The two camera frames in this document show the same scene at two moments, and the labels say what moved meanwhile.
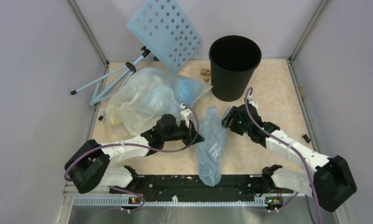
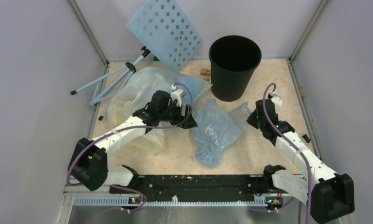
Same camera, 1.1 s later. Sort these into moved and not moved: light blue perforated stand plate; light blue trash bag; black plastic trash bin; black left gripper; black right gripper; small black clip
Moved: black right gripper; black left gripper; light blue trash bag
Not moved: light blue perforated stand plate; small black clip; black plastic trash bin
